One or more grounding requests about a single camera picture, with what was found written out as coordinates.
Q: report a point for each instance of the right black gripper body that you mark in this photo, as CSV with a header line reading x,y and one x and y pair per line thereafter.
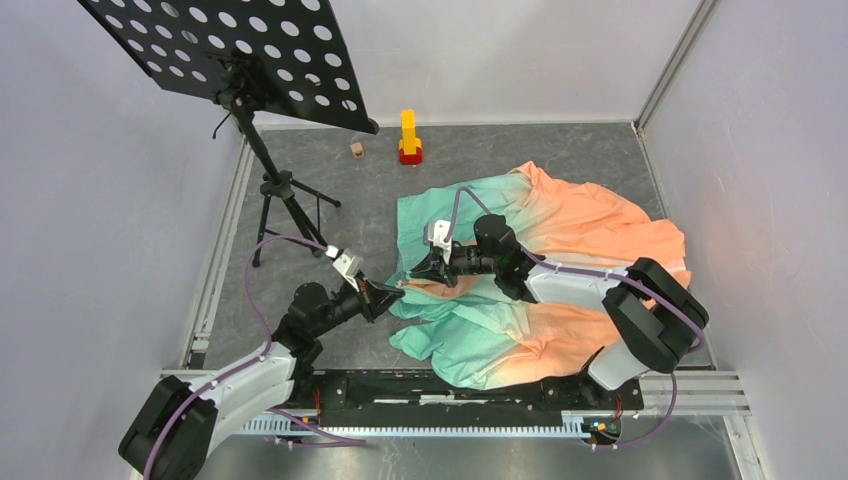
x,y
465,261

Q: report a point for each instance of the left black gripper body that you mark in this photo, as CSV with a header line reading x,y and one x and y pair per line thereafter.
x,y
351,302

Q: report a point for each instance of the green and orange jacket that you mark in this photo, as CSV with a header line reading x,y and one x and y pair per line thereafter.
x,y
472,335

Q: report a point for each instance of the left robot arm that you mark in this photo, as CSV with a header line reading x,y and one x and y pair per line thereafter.
x,y
182,422

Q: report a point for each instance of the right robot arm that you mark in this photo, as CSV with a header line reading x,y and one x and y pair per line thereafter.
x,y
659,322

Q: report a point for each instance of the red cylinder block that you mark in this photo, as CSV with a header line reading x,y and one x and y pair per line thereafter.
x,y
409,159

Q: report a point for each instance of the yellow block tower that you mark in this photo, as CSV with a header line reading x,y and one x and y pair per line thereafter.
x,y
409,141

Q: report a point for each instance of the small wooden cube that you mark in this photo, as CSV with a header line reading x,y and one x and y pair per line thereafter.
x,y
357,150

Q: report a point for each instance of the black perforated music stand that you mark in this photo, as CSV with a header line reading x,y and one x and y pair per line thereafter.
x,y
287,58

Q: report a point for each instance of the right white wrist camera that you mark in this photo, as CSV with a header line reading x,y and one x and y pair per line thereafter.
x,y
438,235

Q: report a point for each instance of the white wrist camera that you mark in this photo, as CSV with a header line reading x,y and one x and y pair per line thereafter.
x,y
438,235
347,265

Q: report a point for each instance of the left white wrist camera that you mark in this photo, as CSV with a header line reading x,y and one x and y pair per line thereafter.
x,y
347,265

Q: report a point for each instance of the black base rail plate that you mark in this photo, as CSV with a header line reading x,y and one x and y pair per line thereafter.
x,y
419,398

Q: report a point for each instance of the white toothed cable duct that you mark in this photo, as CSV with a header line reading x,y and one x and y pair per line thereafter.
x,y
277,425

